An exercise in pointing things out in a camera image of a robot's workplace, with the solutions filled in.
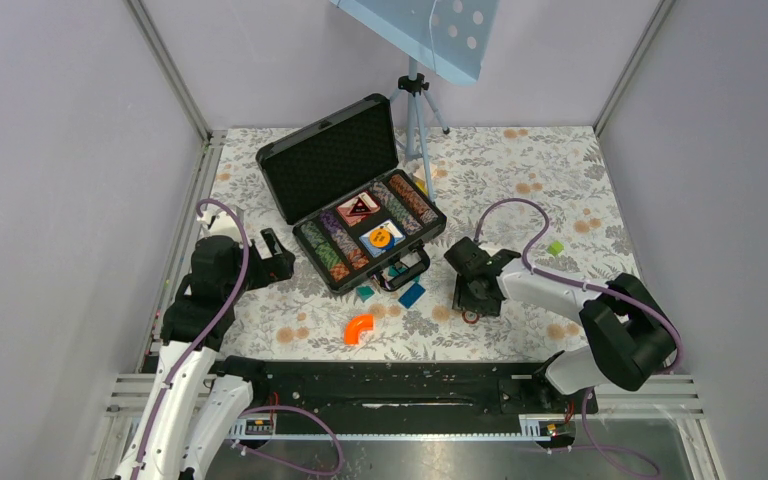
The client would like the red poker chip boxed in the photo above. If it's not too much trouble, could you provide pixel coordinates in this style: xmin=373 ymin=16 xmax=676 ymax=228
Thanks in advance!
xmin=462 ymin=312 xmax=480 ymax=325

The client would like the blue small blind button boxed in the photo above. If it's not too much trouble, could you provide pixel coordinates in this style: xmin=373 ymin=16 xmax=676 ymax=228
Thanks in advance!
xmin=371 ymin=239 xmax=395 ymax=257

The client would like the yellow big blind button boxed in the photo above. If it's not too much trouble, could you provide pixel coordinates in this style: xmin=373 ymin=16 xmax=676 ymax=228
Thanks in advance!
xmin=368 ymin=227 xmax=393 ymax=245

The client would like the orange curved toy block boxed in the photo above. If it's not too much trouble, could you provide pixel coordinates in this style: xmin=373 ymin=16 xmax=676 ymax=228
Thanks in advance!
xmin=343 ymin=314 xmax=375 ymax=346

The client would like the black poker set case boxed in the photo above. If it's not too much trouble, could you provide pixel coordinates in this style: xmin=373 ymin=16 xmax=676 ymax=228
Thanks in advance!
xmin=255 ymin=93 xmax=447 ymax=295

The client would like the black all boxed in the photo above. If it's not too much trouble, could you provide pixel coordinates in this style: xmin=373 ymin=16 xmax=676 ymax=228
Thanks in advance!
xmin=338 ymin=194 xmax=379 ymax=225

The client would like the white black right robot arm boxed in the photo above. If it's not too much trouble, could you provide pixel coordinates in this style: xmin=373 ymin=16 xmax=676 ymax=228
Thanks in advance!
xmin=444 ymin=237 xmax=680 ymax=412

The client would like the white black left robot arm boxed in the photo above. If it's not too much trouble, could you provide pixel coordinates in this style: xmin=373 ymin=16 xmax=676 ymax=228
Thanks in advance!
xmin=113 ymin=229 xmax=295 ymax=479

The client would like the blue toy brick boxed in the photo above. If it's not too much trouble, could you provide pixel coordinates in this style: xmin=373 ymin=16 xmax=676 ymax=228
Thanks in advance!
xmin=398 ymin=283 xmax=426 ymax=309

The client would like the green toy cube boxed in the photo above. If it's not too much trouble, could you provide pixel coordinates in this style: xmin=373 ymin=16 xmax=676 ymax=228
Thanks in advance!
xmin=547 ymin=241 xmax=565 ymax=257

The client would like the orange blue chip row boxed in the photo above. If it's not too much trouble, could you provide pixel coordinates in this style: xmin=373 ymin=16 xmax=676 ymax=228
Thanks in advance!
xmin=388 ymin=174 xmax=439 ymax=224

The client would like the green chip row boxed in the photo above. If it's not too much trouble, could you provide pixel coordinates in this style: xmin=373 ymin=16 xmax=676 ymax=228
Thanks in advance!
xmin=300 ymin=222 xmax=350 ymax=282

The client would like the teal triangular toy block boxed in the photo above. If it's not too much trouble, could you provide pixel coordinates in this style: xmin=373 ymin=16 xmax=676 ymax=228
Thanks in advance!
xmin=355 ymin=286 xmax=375 ymax=302

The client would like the floral table mat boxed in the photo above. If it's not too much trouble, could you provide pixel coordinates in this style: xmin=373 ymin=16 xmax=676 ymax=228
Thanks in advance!
xmin=221 ymin=127 xmax=637 ymax=362

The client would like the red yellow chip row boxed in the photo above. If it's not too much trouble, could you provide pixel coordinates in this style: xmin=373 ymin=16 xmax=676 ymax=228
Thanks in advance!
xmin=328 ymin=250 xmax=369 ymax=283

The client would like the red card deck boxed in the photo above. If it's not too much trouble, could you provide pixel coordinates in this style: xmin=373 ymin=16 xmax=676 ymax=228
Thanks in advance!
xmin=336 ymin=190 xmax=380 ymax=227

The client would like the blue tripod stand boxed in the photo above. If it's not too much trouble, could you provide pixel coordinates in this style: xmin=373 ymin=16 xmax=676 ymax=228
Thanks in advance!
xmin=389 ymin=57 xmax=450 ymax=203

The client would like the blue perforated board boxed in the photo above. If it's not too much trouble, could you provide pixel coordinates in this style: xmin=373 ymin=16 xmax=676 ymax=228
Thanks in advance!
xmin=333 ymin=0 xmax=499 ymax=86

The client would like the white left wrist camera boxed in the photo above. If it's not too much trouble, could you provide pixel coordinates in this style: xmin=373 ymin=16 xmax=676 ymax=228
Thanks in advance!
xmin=197 ymin=209 xmax=243 ymax=244

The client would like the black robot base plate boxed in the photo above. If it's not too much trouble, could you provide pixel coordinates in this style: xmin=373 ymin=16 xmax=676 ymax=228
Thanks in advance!
xmin=210 ymin=356 xmax=598 ymax=436

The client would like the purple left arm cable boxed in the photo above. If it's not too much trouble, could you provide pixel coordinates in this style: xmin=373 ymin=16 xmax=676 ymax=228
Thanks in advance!
xmin=132 ymin=198 xmax=348 ymax=480

